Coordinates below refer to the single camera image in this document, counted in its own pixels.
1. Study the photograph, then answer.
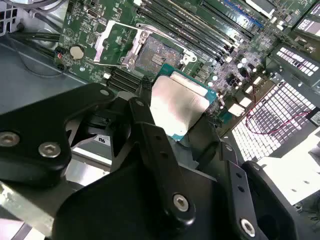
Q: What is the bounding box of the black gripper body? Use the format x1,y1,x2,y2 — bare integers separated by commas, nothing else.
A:
51,142,235,240

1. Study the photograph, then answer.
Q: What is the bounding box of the silver-topped CPU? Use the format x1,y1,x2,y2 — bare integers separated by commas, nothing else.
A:
149,63,218,144

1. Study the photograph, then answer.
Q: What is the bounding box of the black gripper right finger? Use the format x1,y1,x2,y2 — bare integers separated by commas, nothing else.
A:
194,119,308,240

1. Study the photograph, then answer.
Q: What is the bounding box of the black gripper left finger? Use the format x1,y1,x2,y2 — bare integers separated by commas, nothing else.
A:
0,82,197,227

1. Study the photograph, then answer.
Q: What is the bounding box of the metal socket cover frame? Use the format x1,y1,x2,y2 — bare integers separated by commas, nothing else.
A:
92,19,147,69

